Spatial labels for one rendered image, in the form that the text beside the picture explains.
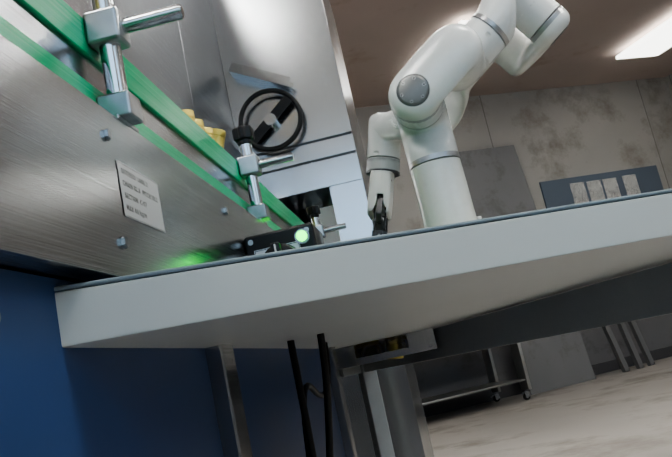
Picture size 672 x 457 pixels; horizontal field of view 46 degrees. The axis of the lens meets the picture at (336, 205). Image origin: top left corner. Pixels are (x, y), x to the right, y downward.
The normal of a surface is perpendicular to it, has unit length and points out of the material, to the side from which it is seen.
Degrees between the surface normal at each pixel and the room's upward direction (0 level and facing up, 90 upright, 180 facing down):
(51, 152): 90
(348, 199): 90
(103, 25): 90
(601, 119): 90
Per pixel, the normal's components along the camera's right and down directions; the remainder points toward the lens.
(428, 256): 0.29, -0.25
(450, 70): -0.02, -0.01
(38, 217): 0.97, -0.23
